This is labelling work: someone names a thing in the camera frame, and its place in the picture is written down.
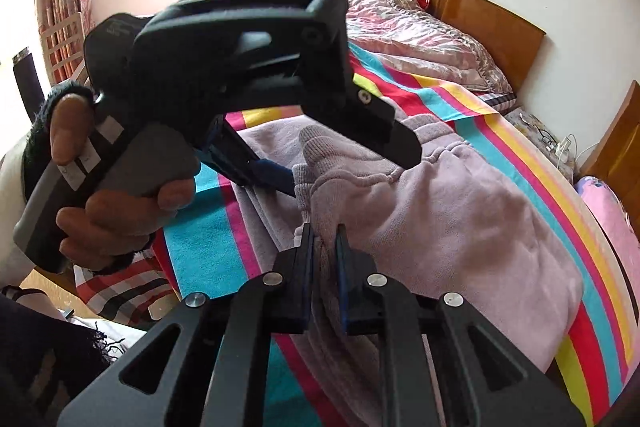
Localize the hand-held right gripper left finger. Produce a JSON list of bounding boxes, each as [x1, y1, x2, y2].
[[57, 224, 316, 427]]

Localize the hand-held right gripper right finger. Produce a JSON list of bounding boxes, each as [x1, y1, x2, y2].
[[334, 223, 586, 427]]

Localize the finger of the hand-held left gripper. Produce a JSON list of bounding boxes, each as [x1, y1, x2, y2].
[[131, 0, 423, 170], [202, 114, 297, 198]]

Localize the lilac sweatshirt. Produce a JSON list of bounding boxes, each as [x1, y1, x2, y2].
[[235, 104, 586, 427]]

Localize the person's left hand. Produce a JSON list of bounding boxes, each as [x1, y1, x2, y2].
[[20, 79, 197, 278]]

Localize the rainbow striped blanket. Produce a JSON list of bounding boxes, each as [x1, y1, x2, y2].
[[150, 39, 631, 427]]

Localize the pink floral quilt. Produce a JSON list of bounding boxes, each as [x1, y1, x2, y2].
[[327, 0, 516, 100]]

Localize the checkered pillow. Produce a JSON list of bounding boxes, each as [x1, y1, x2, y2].
[[477, 91, 516, 108]]

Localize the black upright object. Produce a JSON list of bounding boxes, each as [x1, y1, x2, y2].
[[12, 49, 48, 118]]

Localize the red plaid bedsheet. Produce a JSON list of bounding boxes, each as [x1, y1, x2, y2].
[[74, 249, 176, 325]]

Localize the wooden chair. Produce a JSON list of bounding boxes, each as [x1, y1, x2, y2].
[[40, 12, 91, 82]]

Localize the cloth-covered nightstand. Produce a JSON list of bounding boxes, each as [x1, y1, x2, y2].
[[502, 107, 578, 180]]

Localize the flat wooden headboard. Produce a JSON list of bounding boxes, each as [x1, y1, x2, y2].
[[364, 0, 547, 95]]

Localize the person's dark clothing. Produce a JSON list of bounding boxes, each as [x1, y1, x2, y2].
[[0, 284, 118, 427]]

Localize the padded wooden headboard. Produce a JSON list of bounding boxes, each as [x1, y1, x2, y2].
[[580, 79, 640, 202]]

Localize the pink pillow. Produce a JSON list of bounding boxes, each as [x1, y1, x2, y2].
[[574, 176, 640, 308]]

